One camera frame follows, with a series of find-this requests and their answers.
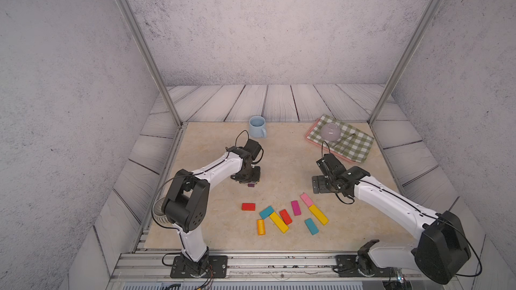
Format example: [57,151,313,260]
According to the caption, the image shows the green white checkered cloth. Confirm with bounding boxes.
[305,114,374,163]

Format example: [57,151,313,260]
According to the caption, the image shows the left aluminium frame post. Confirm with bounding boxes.
[115,0,183,128]

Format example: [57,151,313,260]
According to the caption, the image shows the teal block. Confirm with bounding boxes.
[259,206,274,220]
[304,218,319,235]

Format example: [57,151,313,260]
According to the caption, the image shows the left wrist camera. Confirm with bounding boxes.
[243,139,262,161]

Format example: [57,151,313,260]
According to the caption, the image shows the aluminium frame post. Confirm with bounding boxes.
[368,0,443,126]
[115,0,183,128]

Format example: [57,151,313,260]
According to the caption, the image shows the magenta block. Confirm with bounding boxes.
[291,200,302,216]

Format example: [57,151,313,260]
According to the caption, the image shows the light pink block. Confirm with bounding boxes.
[300,193,314,208]

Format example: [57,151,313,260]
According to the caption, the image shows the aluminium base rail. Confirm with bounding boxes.
[105,250,464,290]

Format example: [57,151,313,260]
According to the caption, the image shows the long yellow block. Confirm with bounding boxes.
[270,212,289,234]
[309,204,329,226]

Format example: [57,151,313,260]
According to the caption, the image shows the long yellow block left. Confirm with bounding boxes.
[270,212,289,234]

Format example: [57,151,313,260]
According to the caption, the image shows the red block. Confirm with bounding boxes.
[279,209,292,226]
[241,203,256,212]

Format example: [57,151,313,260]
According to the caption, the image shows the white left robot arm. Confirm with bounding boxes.
[161,144,263,264]

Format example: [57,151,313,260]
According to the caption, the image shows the light blue mug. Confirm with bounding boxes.
[249,115,267,138]

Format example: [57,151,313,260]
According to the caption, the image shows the long yellow block right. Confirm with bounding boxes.
[309,204,329,226]

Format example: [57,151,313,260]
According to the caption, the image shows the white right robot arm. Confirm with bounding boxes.
[312,153,475,285]

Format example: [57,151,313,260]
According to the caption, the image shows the pink upside-down bowl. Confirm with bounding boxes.
[320,123,341,142]

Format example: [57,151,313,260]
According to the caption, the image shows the right aluminium frame post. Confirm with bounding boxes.
[368,0,443,126]

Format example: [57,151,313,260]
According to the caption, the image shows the orange cylinder block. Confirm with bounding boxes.
[257,219,266,236]

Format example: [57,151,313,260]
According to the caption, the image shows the pink plastic tray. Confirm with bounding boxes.
[304,118,354,163]

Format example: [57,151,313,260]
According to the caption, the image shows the metal serving tongs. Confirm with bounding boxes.
[331,133,356,148]

